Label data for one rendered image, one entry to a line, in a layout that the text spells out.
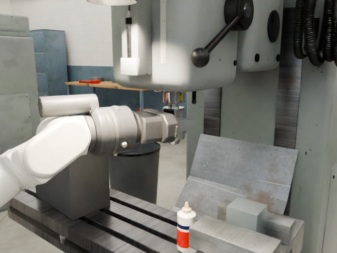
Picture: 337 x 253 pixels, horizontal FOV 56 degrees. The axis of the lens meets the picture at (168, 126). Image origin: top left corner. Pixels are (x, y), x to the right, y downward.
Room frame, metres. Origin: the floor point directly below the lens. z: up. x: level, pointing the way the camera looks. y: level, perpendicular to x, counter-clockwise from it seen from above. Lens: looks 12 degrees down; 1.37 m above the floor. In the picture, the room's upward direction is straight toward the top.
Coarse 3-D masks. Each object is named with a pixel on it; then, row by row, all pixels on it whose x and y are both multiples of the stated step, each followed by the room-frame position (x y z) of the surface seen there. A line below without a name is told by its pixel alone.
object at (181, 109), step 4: (164, 108) 0.64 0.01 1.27; (168, 108) 0.63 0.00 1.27; (172, 108) 0.63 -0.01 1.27; (176, 108) 0.63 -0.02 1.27; (180, 108) 0.63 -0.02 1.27; (184, 108) 0.64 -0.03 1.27; (168, 112) 0.63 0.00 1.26; (172, 112) 0.63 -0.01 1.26; (176, 112) 0.63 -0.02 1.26; (180, 112) 0.63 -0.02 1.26; (184, 112) 0.64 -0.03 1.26
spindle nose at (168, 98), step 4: (164, 92) 0.64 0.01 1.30; (184, 92) 0.64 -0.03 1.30; (164, 96) 0.64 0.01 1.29; (168, 96) 0.63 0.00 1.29; (172, 96) 0.63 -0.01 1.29; (176, 96) 0.63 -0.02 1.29; (184, 96) 0.64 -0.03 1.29; (164, 100) 0.64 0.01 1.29; (168, 100) 0.63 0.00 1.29; (172, 100) 0.63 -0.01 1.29; (176, 100) 0.63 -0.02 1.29; (180, 100) 0.63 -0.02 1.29; (184, 100) 0.64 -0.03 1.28
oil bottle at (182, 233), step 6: (186, 204) 0.62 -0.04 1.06; (180, 210) 0.63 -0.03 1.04; (186, 210) 0.61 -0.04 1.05; (180, 216) 0.61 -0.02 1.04; (186, 216) 0.61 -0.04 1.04; (192, 216) 0.61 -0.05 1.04; (180, 222) 0.61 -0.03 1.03; (186, 222) 0.60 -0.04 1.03; (192, 222) 0.61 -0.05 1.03; (180, 228) 0.61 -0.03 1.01; (186, 228) 0.60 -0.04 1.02; (180, 234) 0.61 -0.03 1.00; (186, 234) 0.60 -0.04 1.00; (180, 240) 0.61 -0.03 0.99; (186, 240) 0.60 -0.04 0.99; (180, 246) 0.61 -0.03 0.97; (186, 246) 0.60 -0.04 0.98
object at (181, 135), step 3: (174, 114) 0.63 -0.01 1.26; (177, 114) 0.63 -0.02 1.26; (180, 114) 0.63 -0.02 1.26; (183, 114) 0.64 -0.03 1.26; (177, 117) 0.63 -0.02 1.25; (180, 117) 0.63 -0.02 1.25; (183, 117) 0.64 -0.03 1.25; (180, 132) 0.63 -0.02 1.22; (183, 132) 0.64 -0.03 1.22; (180, 135) 0.63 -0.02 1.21; (183, 135) 0.64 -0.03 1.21; (177, 138) 0.63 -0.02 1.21; (180, 138) 0.63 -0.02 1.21; (183, 138) 0.64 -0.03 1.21
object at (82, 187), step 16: (80, 160) 0.76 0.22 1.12; (96, 160) 0.80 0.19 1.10; (64, 176) 0.76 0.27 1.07; (80, 176) 0.76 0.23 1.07; (96, 176) 0.79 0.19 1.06; (48, 192) 0.83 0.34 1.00; (64, 192) 0.76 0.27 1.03; (80, 192) 0.76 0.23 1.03; (96, 192) 0.79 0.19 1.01; (64, 208) 0.77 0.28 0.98; (80, 208) 0.76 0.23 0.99; (96, 208) 0.79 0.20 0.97
